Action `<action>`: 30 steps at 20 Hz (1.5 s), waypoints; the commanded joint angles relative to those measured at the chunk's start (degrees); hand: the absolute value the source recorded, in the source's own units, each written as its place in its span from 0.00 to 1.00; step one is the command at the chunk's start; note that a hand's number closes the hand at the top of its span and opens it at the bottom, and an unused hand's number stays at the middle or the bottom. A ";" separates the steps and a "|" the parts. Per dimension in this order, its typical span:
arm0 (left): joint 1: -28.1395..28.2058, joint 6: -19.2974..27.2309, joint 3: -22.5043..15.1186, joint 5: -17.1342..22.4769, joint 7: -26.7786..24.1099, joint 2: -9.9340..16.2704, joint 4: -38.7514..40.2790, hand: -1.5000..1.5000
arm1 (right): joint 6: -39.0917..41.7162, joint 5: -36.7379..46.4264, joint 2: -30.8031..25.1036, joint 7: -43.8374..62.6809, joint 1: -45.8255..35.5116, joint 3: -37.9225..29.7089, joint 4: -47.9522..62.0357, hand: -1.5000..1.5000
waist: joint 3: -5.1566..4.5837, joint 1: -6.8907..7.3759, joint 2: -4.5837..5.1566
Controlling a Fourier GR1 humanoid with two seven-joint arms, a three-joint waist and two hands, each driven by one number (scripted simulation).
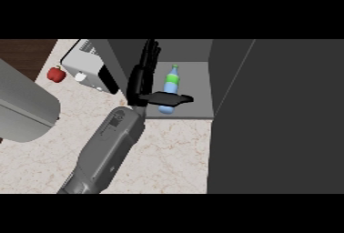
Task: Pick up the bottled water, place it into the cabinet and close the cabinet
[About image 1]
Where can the dark grey cabinet door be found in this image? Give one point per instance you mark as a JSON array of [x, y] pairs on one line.
[[278, 121]]

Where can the white and black appliance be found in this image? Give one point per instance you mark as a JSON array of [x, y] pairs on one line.
[[83, 65]]

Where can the dark grey cabinet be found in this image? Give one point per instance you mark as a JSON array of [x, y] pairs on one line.
[[192, 88]]

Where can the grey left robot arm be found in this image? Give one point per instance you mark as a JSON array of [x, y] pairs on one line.
[[107, 145]]

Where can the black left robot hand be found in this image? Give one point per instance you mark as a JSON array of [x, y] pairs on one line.
[[136, 88]]

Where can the pale grey rounded appliance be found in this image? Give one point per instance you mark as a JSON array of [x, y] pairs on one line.
[[23, 109]]

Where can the blue bottle with green label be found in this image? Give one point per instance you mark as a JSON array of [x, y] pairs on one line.
[[172, 79]]

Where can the red bell pepper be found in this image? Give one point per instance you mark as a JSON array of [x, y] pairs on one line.
[[57, 74]]

